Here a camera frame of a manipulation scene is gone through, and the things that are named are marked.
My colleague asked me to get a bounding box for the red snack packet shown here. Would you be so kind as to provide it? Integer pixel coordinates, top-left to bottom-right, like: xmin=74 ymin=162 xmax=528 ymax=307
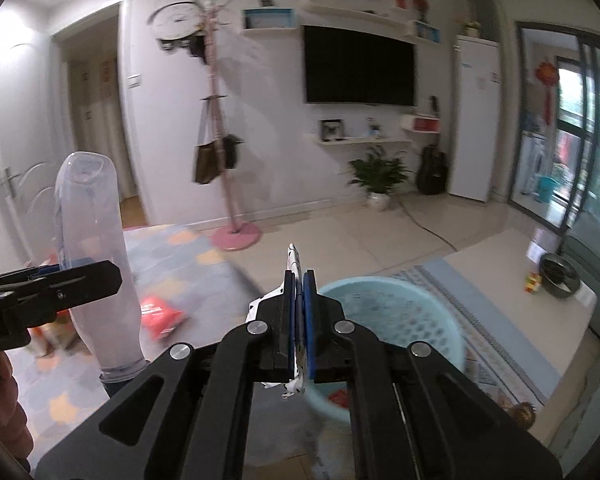
xmin=139 ymin=294 xmax=186 ymax=342

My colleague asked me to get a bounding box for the red white box shelf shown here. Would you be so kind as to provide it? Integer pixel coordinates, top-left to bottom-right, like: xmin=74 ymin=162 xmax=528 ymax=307
xmin=402 ymin=114 xmax=440 ymax=134

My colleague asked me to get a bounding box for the round wall clock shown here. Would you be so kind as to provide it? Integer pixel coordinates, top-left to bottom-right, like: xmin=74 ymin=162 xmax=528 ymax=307
xmin=147 ymin=0 xmax=206 ymax=56

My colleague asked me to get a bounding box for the low white wall shelf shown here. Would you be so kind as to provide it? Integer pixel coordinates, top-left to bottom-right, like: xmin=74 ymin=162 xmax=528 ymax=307
xmin=307 ymin=134 xmax=412 ymax=147

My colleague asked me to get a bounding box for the white room door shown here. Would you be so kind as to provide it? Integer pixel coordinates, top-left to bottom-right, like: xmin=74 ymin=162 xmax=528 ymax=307
xmin=0 ymin=42 xmax=66 ymax=273

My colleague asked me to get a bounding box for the white coffee table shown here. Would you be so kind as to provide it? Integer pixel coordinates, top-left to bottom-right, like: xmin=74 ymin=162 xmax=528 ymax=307
xmin=442 ymin=229 xmax=600 ymax=377

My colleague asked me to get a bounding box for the light blue plastic basket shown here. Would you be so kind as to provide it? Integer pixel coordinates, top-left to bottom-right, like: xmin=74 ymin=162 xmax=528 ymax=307
xmin=307 ymin=275 xmax=466 ymax=423

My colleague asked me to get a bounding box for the black wall television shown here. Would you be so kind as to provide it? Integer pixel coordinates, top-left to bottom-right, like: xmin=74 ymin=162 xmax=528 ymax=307
xmin=301 ymin=25 xmax=417 ymax=107

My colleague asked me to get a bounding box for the black ashtray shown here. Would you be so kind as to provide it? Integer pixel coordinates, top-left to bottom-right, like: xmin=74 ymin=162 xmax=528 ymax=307
xmin=539 ymin=252 xmax=581 ymax=299

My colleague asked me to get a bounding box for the pastel patterned rug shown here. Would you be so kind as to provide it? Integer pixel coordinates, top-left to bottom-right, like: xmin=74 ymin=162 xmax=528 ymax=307
xmin=5 ymin=224 xmax=281 ymax=461

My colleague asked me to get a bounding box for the person's left hand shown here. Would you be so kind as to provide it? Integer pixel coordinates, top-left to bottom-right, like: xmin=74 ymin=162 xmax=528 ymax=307
xmin=0 ymin=350 xmax=34 ymax=461

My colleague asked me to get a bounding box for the dark cloth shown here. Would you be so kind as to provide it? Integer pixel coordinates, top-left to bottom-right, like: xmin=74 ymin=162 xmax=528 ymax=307
xmin=190 ymin=32 xmax=210 ymax=65

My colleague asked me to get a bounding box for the brown round object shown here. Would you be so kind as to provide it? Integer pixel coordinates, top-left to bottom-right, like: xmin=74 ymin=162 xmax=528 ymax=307
xmin=510 ymin=402 xmax=537 ymax=432

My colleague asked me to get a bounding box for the clear plastic bottle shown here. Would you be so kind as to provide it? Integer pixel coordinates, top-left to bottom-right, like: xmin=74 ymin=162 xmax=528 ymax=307
xmin=54 ymin=151 xmax=148 ymax=381

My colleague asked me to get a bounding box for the wide blue box shelf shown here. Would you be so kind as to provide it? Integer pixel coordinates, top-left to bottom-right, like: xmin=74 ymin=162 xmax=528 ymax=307
xmin=242 ymin=8 xmax=298 ymax=32

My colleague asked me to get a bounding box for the pink coat rack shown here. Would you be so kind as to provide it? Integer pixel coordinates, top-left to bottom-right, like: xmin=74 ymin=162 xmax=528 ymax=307
xmin=197 ymin=0 xmax=263 ymax=252

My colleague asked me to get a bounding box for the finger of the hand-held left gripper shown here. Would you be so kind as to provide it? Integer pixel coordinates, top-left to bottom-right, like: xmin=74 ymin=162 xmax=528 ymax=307
xmin=0 ymin=265 xmax=61 ymax=291
xmin=10 ymin=259 xmax=122 ymax=313

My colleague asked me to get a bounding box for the potted green plant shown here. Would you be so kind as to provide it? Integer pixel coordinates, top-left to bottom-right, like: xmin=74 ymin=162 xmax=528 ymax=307
xmin=347 ymin=145 xmax=412 ymax=212

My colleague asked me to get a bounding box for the white refrigerator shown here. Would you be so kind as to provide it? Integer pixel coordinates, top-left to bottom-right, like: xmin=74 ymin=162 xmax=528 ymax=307
xmin=448 ymin=35 xmax=501 ymax=203

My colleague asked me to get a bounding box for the small blue box shelf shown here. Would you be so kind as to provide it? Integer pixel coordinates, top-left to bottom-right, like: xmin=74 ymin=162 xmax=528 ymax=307
xmin=413 ymin=20 xmax=441 ymax=44

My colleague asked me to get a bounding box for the long white wall shelf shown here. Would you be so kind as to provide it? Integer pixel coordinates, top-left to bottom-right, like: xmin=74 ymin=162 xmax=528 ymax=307
xmin=300 ymin=2 xmax=416 ymax=36

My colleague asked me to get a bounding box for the orange packet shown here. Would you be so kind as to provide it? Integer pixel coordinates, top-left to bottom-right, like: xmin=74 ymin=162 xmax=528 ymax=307
xmin=29 ymin=310 xmax=81 ymax=358

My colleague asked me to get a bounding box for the sliding glass door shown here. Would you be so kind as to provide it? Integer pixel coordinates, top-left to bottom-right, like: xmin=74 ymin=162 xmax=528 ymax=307
xmin=510 ymin=21 xmax=600 ymax=243

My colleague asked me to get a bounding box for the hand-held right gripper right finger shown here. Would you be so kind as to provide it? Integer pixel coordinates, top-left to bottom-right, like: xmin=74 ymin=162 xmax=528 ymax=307
xmin=302 ymin=270 xmax=563 ymax=480

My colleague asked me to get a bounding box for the blue striped floor mat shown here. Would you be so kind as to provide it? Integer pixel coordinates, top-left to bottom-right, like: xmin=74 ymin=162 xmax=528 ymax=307
xmin=380 ymin=265 xmax=563 ymax=411

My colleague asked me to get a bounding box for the black floor cable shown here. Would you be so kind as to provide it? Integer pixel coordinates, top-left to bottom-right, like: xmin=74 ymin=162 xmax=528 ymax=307
xmin=394 ymin=195 xmax=459 ymax=252

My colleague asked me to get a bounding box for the black hanging bag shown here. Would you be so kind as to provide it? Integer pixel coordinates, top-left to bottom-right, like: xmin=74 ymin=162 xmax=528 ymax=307
xmin=222 ymin=134 xmax=244 ymax=170

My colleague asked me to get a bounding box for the red knot decoration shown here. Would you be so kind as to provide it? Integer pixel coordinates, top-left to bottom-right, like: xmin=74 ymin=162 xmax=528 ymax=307
xmin=536 ymin=60 xmax=560 ymax=125

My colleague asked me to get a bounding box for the brown hanging bag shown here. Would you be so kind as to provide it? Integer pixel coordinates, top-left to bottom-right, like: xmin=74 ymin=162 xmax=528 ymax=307
xmin=192 ymin=142 xmax=222 ymax=185

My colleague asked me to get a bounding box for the white black-spotted wrapper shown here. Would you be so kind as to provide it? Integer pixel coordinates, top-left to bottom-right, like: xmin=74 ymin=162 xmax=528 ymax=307
xmin=247 ymin=243 xmax=308 ymax=401

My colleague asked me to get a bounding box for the white washing machine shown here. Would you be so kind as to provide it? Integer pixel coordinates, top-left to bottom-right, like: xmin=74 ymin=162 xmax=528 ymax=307
xmin=521 ymin=132 xmax=549 ymax=197

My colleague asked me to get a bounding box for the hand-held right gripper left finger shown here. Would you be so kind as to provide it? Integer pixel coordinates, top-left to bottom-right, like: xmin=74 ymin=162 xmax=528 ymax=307
xmin=35 ymin=270 xmax=303 ymax=480

